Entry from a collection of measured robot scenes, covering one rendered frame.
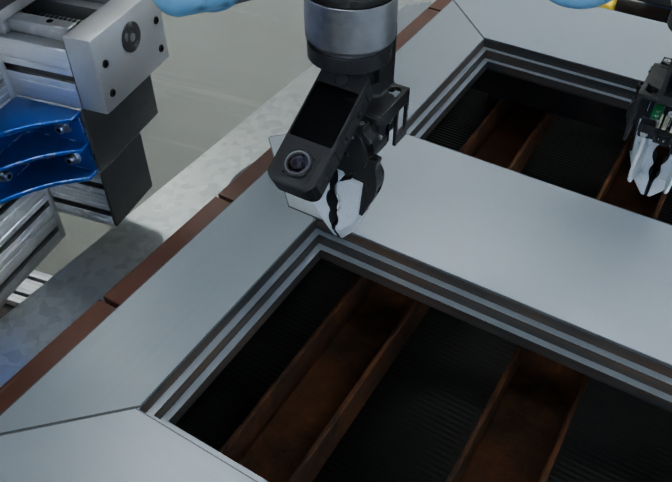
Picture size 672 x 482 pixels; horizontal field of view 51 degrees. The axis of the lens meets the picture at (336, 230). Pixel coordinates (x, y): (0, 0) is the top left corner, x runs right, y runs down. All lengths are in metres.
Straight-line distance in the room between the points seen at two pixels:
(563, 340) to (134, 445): 0.38
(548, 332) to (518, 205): 0.16
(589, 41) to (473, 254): 0.48
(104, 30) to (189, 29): 2.16
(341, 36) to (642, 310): 0.37
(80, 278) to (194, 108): 1.57
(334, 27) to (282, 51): 2.20
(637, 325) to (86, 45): 0.60
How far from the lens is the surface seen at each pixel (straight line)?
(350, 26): 0.56
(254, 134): 1.15
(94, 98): 0.83
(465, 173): 0.80
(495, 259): 0.71
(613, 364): 0.68
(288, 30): 2.91
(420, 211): 0.75
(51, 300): 0.96
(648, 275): 0.74
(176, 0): 0.49
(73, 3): 0.91
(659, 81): 0.73
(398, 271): 0.71
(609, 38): 1.12
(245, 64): 2.70
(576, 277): 0.71
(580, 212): 0.78
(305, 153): 0.58
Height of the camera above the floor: 1.35
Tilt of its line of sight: 43 degrees down
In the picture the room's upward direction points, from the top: straight up
